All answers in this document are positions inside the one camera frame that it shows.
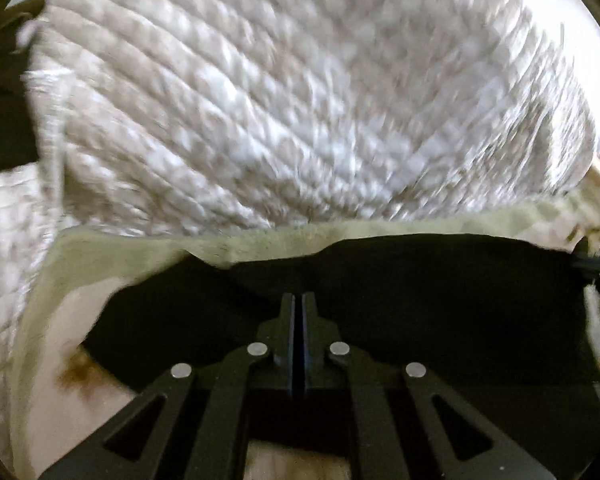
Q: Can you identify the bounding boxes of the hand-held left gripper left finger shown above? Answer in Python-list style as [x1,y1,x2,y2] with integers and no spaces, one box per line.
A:
[39,292,297,480]

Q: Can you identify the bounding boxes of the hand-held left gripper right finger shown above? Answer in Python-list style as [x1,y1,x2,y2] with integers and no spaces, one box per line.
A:
[302,292,556,480]

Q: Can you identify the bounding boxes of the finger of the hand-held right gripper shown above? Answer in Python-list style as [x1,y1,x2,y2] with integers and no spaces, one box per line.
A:
[571,251,600,282]

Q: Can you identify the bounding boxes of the black pants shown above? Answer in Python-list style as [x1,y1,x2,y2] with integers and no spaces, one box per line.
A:
[82,232,600,480]

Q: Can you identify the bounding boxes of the quilted floral bedspread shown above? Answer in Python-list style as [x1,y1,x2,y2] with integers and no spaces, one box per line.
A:
[0,0,600,461]

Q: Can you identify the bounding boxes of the floral plush blanket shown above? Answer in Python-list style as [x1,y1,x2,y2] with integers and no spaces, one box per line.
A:
[7,187,600,480]

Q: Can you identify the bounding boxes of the pile of dark clothes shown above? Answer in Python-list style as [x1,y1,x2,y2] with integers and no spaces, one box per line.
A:
[0,0,47,171]

